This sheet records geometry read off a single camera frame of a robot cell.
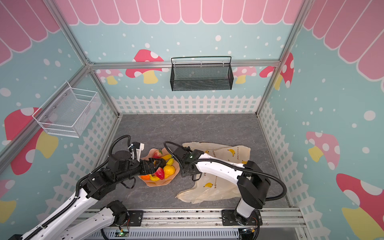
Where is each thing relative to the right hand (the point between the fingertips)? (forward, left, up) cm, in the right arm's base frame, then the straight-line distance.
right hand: (187, 170), depth 82 cm
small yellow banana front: (-4, +18, -2) cm, 19 cm away
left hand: (-3, +14, +12) cm, 19 cm away
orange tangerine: (-3, +23, -1) cm, 23 cm away
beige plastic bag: (-9, -10, -2) cm, 14 cm away
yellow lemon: (0, +11, 0) cm, 11 cm away
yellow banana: (+8, +11, -3) cm, 14 cm away
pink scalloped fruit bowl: (-5, +13, -4) cm, 15 cm away
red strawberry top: (+11, +19, 0) cm, 22 cm away
